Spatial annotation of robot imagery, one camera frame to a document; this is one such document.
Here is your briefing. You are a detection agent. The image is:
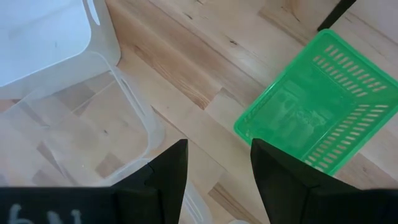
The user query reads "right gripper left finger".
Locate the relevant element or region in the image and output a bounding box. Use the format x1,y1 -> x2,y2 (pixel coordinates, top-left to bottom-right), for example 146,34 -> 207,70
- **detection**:
0,139 -> 189,224

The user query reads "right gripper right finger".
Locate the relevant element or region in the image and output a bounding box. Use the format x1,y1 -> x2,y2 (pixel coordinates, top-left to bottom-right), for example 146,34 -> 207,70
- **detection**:
250,138 -> 398,224

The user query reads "green slotted plastic basket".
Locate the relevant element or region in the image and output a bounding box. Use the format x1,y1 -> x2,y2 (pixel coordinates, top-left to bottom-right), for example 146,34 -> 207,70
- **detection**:
233,28 -> 398,177

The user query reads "black wire rack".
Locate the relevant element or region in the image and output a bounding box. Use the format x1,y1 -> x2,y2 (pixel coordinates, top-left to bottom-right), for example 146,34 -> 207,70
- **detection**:
317,0 -> 358,32

